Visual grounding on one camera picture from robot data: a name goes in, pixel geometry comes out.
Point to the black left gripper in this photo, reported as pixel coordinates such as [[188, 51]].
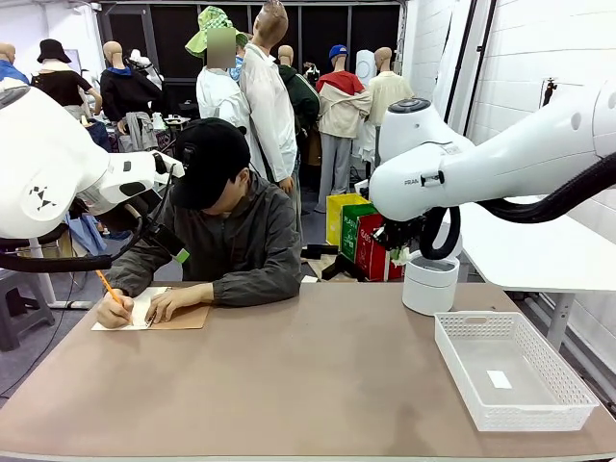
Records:
[[135, 216]]

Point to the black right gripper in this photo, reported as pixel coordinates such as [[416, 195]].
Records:
[[402, 233]]

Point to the white paper ball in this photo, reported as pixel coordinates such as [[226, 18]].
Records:
[[400, 260]]

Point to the orange pencil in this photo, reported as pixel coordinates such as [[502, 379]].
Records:
[[105, 283]]

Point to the brown spiral notebook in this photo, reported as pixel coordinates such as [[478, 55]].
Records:
[[187, 317]]

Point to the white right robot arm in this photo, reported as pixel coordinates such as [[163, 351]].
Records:
[[505, 163]]

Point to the person's right forearm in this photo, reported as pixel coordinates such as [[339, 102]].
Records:
[[139, 274]]

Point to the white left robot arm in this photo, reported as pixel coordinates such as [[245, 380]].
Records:
[[53, 159]]

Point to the person's left forearm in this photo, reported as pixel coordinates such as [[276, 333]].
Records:
[[255, 291]]

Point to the person's left hand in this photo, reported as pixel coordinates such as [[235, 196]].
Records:
[[173, 302]]

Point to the person's right hand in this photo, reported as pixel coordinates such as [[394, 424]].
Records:
[[115, 312]]

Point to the red recycling bin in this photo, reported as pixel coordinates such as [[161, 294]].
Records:
[[373, 255]]

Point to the white round trash bin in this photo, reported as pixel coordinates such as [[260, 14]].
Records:
[[428, 289]]

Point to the green recycling bin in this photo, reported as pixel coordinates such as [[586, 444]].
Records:
[[353, 231]]

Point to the black floor stand base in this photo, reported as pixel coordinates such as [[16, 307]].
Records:
[[341, 269]]

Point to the yellow recycling bin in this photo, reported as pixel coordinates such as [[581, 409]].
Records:
[[339, 216]]

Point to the blue cloth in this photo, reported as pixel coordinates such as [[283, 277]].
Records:
[[89, 236]]

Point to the person in grey jacket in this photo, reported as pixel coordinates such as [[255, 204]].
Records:
[[255, 240]]

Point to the black baseball cap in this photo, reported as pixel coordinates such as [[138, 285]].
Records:
[[212, 154]]

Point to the white jug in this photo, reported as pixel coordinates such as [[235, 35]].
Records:
[[159, 121]]

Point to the large white table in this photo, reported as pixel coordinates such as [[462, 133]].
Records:
[[529, 250]]

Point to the white desk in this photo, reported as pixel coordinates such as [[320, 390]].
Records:
[[38, 269]]

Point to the mannequin black sweater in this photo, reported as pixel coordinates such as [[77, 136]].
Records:
[[127, 96]]

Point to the mannequin red cream jacket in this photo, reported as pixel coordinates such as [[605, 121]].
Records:
[[339, 110]]

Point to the mannequin white shirt green hat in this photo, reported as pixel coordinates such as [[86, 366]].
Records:
[[219, 96]]

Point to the grey stool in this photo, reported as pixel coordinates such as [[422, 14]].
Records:
[[24, 308]]

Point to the white label in basket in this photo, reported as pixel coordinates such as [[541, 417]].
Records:
[[499, 379]]

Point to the mannequin cream shirt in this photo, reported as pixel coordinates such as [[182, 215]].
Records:
[[385, 86]]

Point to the tall haired mannequin white shirt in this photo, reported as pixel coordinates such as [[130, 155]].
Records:
[[269, 106]]

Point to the mannequin dark green jacket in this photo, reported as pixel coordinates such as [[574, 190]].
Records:
[[303, 98]]

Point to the mannequin black top jeans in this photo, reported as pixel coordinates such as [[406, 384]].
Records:
[[62, 86]]

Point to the white hooded figure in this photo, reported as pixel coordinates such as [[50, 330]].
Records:
[[367, 65]]

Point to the white perforated plastic basket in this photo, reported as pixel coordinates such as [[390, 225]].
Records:
[[529, 394]]

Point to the green checked sun hat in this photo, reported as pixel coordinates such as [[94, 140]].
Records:
[[199, 41]]

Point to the blue cap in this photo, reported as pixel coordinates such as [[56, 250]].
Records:
[[338, 51]]

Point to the black tripod pole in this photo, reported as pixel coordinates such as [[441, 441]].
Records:
[[549, 91]]

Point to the black bucket hat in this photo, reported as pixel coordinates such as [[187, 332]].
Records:
[[53, 52]]

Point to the mannequin blue white jacket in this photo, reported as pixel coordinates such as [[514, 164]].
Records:
[[9, 67]]

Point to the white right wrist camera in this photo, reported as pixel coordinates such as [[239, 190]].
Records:
[[362, 188]]

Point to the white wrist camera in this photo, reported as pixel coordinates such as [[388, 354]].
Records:
[[168, 163], [362, 188]]

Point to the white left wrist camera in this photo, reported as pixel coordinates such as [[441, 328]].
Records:
[[168, 163]]

